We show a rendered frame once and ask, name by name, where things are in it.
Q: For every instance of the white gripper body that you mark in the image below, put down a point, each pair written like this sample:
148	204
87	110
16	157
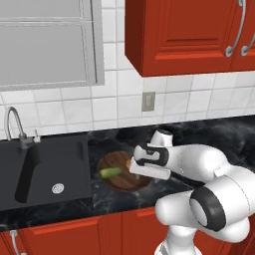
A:
150	171

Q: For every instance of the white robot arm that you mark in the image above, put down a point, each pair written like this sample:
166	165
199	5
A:
212	186

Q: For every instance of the brown wooden bowl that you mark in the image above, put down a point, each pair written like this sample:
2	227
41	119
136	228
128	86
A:
124	181

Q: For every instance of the green cucumber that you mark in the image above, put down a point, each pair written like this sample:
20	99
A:
111	172

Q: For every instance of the black sink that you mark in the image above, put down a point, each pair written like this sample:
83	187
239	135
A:
43	172

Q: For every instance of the red base cupboard door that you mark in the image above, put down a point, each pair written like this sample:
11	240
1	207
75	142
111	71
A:
6	244
66	237
142	232

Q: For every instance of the grey tap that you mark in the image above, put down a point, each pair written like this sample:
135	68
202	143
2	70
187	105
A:
18	127

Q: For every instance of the grey window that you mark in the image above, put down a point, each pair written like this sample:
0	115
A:
46	43

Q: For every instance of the grey wall socket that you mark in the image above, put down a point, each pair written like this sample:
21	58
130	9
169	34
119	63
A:
148	101

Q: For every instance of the red wall cupboard door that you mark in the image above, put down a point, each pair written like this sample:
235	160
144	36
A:
186	33
247	36

